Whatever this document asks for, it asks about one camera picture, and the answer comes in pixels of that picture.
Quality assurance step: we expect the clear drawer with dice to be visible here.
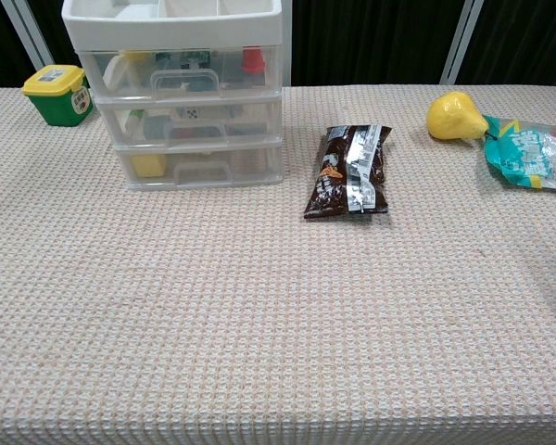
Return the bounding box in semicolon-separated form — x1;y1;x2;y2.
95;95;284;150

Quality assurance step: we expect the teal snack bag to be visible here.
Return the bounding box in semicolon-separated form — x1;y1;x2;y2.
481;114;556;193

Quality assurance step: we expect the white partition post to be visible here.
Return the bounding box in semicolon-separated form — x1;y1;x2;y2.
439;0;486;86
0;0;56;71

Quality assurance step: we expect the white plastic drawer cabinet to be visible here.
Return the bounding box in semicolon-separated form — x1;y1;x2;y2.
61;0;287;193

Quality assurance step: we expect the yellow toy pear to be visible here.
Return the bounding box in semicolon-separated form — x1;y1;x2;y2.
425;91;490;142

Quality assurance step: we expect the yellow block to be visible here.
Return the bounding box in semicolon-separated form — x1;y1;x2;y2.
130;154;168;179

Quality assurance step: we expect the green tub with yellow lid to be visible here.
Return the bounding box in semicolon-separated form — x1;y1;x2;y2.
21;64;95;128

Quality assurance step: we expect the beige waffle tablecloth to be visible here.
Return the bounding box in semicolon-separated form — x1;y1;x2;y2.
0;83;556;445

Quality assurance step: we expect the brown snack bag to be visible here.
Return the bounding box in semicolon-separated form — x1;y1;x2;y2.
303;123;394;221

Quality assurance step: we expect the clear drawer with yellow block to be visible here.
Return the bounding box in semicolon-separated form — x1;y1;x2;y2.
114;140;284;189

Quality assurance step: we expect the red cap object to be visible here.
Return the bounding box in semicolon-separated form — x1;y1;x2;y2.
240;45;267;76

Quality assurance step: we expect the clear plastic box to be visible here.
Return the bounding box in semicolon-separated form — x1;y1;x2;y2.
76;44;284;101

